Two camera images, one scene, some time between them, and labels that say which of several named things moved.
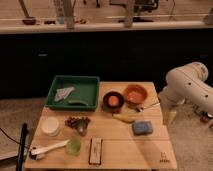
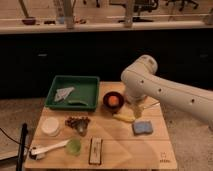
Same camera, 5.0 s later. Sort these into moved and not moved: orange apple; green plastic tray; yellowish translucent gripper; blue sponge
Moved: yellowish translucent gripper
Not moved: orange apple; blue sponge; green plastic tray
